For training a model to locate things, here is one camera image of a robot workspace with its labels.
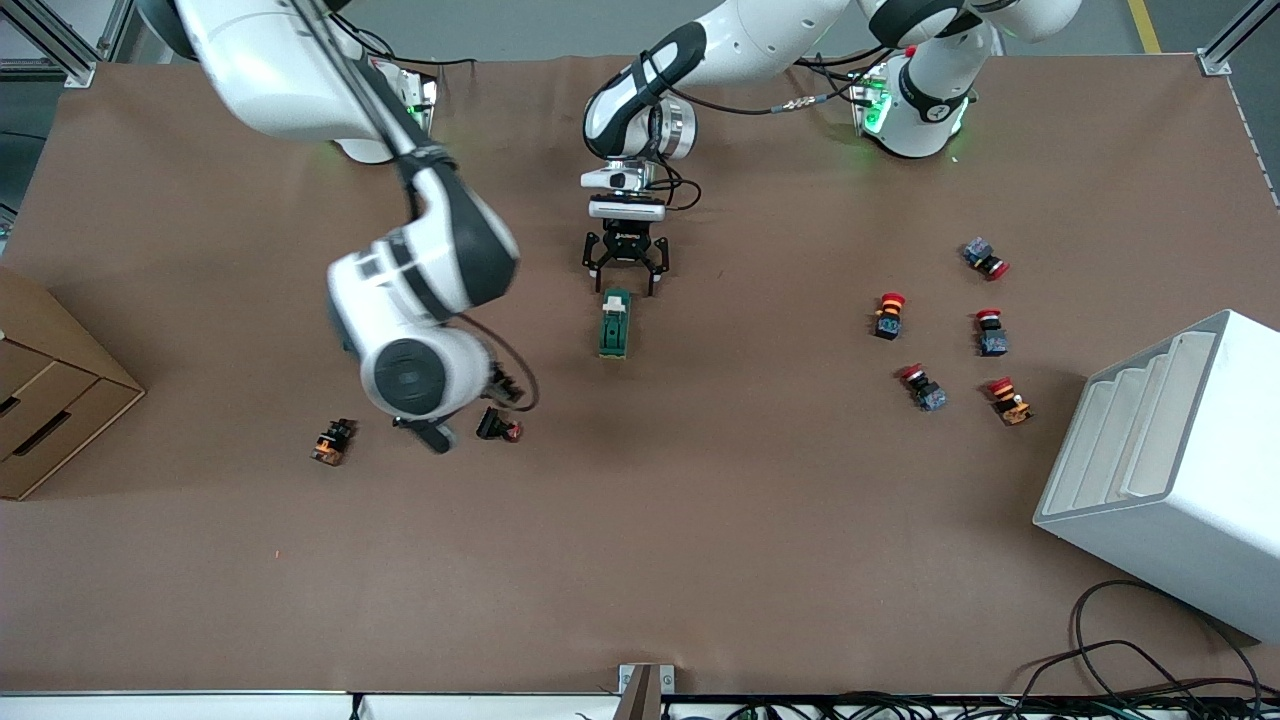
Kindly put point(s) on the metal table bracket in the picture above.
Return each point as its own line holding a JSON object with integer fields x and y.
{"x": 640, "y": 690}

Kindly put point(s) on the brown paper table cover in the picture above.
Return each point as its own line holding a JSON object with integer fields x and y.
{"x": 750, "y": 500}

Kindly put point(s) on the green terminal block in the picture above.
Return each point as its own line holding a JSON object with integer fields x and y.
{"x": 614, "y": 335}

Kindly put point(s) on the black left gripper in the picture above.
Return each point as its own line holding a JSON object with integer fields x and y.
{"x": 627, "y": 241}

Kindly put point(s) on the white stepped storage bin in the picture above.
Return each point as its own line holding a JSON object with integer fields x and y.
{"x": 1180, "y": 500}

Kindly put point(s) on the red mushroom pushbutton switch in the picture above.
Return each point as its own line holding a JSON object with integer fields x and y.
{"x": 985, "y": 258}
{"x": 991, "y": 335}
{"x": 922, "y": 387}

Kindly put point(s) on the black orange selector switch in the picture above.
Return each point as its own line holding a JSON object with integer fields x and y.
{"x": 333, "y": 442}

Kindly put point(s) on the red emergency stop switch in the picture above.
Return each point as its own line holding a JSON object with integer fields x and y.
{"x": 889, "y": 315}
{"x": 1009, "y": 400}

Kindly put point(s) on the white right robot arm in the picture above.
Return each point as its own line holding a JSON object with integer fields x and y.
{"x": 280, "y": 70}

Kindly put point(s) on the white table edge rail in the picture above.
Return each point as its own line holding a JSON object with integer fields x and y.
{"x": 200, "y": 708}

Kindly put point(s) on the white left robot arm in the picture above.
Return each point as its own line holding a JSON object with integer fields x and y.
{"x": 760, "y": 40}

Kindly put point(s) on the brown cardboard box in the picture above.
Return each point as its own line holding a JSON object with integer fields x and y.
{"x": 60, "y": 400}

